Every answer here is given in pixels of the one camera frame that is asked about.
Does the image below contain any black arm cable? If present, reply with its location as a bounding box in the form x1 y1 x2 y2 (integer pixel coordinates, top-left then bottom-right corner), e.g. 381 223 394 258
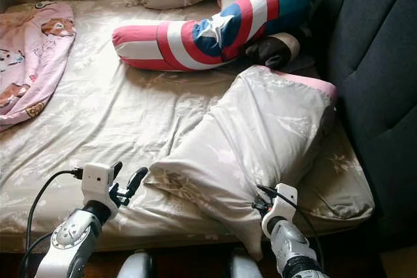
255 184 326 269
20 169 84 278

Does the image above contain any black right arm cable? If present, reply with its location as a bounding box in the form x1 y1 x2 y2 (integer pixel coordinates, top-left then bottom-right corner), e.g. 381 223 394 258
255 184 326 269

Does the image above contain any pink cartoon print quilt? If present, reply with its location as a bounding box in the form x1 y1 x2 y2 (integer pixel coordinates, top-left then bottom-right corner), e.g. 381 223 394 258
0 1 77 129

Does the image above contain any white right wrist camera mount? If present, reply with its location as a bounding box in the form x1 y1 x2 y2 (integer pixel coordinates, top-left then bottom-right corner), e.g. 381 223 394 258
261 183 298 238

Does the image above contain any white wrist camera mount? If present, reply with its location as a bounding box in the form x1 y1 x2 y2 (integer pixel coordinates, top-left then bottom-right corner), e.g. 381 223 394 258
81 163 117 204
261 183 298 238

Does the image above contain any silver robot left leg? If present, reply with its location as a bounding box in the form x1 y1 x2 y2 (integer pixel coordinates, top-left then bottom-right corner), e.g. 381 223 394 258
116 252 157 278

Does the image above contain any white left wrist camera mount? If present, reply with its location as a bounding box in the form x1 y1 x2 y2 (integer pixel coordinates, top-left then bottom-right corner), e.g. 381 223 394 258
81 163 117 204

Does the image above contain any silver robot leg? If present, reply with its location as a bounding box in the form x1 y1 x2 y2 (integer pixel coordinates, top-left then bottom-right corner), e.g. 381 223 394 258
228 251 265 278
116 252 157 278

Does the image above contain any silver robot right leg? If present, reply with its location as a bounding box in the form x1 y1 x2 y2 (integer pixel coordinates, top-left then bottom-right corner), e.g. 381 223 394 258
228 251 265 278

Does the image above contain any floral pillow with pink edge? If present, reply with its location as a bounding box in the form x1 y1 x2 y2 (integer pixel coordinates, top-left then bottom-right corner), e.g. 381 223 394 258
145 64 338 262

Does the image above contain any dark grey tufted headboard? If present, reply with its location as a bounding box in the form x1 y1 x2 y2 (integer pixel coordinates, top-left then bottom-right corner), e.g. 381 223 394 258
283 0 417 246

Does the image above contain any red white blue star bolster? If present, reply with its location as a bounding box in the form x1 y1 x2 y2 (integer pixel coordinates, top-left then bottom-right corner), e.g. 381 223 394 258
112 0 311 72

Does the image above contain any dark brown plush toy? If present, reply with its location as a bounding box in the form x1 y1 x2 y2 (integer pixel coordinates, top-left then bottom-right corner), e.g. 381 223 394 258
246 32 302 70

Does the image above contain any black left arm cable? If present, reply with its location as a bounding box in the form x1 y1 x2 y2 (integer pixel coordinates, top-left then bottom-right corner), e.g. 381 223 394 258
20 169 84 278

